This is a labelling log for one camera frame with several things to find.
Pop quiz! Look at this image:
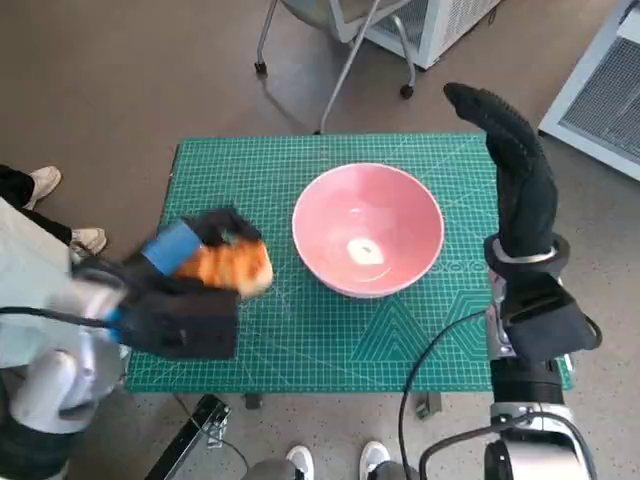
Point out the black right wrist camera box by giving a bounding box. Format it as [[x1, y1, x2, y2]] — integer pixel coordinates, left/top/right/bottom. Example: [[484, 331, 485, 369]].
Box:
[[502, 274, 601, 371]]

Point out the white vented cabinet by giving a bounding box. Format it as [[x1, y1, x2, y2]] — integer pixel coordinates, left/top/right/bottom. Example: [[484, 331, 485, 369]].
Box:
[[329, 0, 501, 69]]

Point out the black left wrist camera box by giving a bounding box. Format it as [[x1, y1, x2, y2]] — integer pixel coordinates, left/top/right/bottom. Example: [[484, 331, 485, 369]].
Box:
[[119, 289, 239, 360]]

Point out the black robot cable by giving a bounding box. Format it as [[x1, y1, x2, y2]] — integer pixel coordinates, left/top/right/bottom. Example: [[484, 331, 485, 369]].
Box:
[[397, 308, 491, 480]]

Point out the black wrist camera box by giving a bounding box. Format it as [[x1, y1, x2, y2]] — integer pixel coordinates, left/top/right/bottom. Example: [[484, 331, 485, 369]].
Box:
[[119, 289, 239, 360], [502, 274, 601, 371]]

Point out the black stand with metal clamp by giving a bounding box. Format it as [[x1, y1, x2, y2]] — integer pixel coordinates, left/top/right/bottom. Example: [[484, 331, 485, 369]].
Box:
[[144, 394, 232, 480]]

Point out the white shoe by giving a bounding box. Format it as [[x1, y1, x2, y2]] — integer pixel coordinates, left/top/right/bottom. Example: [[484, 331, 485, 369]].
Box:
[[285, 444, 315, 480], [359, 439, 392, 480]]

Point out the grey office chair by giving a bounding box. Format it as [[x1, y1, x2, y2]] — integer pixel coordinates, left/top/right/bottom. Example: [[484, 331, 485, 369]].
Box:
[[253, 0, 417, 135]]

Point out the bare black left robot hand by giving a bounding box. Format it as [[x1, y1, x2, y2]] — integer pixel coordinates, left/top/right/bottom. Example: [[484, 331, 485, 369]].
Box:
[[122, 207, 266, 301]]

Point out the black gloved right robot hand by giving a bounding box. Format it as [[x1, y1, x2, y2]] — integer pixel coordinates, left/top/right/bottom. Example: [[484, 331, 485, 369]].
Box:
[[443, 82, 559, 261]]

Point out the white mesh-panel unit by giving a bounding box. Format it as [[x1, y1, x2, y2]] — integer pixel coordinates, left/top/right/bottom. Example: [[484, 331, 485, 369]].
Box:
[[538, 0, 640, 180]]

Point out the green cutting mat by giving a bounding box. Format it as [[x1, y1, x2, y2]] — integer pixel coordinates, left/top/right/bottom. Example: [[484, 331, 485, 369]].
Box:
[[124, 132, 575, 395]]

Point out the long orange toy bread loaf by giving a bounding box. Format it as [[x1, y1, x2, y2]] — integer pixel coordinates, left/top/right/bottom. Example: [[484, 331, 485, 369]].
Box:
[[177, 239, 275, 296]]

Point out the pink bowl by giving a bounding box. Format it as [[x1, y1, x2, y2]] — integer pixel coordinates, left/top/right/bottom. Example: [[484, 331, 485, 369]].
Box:
[[291, 163, 445, 300]]

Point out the person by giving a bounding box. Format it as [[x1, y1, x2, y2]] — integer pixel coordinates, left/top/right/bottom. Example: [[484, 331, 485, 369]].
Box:
[[0, 164, 109, 369]]

